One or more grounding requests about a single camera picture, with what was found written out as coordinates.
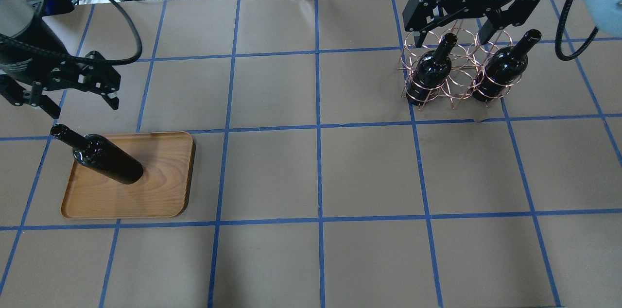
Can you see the dark wine bottle two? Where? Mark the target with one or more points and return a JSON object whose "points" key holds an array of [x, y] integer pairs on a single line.
{"points": [[100, 154]]}

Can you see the wooden tray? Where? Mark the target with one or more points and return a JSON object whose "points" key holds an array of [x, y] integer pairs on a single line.
{"points": [[162, 192]]}

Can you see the copper wire bottle basket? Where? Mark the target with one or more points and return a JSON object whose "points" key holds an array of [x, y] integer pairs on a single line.
{"points": [[467, 76]]}

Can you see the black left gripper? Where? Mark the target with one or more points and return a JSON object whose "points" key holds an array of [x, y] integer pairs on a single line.
{"points": [[20, 61]]}

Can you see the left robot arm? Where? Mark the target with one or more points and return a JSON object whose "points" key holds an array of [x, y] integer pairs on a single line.
{"points": [[23, 20]]}

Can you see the dark wine bottle three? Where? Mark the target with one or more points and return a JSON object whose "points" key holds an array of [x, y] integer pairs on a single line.
{"points": [[430, 72]]}

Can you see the dark wine bottle one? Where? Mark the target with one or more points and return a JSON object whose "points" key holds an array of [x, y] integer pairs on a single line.
{"points": [[504, 67]]}

